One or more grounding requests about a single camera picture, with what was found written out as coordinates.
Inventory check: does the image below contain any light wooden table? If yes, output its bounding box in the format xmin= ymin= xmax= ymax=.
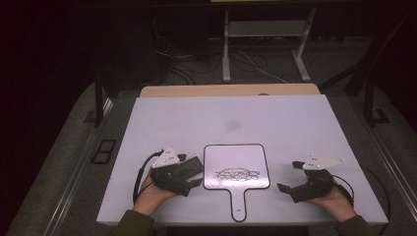
xmin=140 ymin=83 xmax=322 ymax=98

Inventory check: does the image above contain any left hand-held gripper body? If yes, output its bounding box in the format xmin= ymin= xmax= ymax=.
xmin=149 ymin=147 xmax=195 ymax=198

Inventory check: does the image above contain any right hand-held gripper black cable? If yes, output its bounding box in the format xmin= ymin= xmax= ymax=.
xmin=330 ymin=163 xmax=391 ymax=236

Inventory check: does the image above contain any aluminium floor rail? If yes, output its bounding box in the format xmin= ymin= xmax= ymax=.
xmin=347 ymin=96 xmax=417 ymax=212
xmin=42 ymin=97 xmax=115 ymax=236

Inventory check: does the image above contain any person's left hand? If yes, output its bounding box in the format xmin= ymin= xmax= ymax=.
xmin=132 ymin=175 xmax=178 ymax=217

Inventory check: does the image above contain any white floor cable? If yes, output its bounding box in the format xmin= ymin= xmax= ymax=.
xmin=235 ymin=48 xmax=290 ymax=85

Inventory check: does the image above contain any person's right hand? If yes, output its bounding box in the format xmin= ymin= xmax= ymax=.
xmin=308 ymin=184 xmax=359 ymax=223

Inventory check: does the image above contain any black eraser block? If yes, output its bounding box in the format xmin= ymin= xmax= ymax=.
xmin=172 ymin=155 xmax=205 ymax=181

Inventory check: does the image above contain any white metal stand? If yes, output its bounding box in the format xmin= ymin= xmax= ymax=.
xmin=221 ymin=8 xmax=318 ymax=83

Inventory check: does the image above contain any hand-held gripper black cable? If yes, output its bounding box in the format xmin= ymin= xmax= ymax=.
xmin=132 ymin=149 xmax=165 ymax=205
xmin=330 ymin=163 xmax=391 ymax=236

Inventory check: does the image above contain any small whiteboard with handle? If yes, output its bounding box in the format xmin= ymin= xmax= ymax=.
xmin=203 ymin=143 xmax=271 ymax=223

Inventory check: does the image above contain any black metal stand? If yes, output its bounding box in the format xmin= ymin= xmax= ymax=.
xmin=83 ymin=70 xmax=115 ymax=129
xmin=319 ymin=8 xmax=417 ymax=128

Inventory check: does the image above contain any tangle of black floor cables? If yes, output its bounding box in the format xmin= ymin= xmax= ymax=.
xmin=150 ymin=18 xmax=227 ymax=87

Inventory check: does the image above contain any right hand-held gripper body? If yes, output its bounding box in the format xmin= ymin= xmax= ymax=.
xmin=289 ymin=154 xmax=346 ymax=204

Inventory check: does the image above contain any left hand-held gripper black cable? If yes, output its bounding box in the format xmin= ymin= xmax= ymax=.
xmin=132 ymin=149 xmax=165 ymax=205

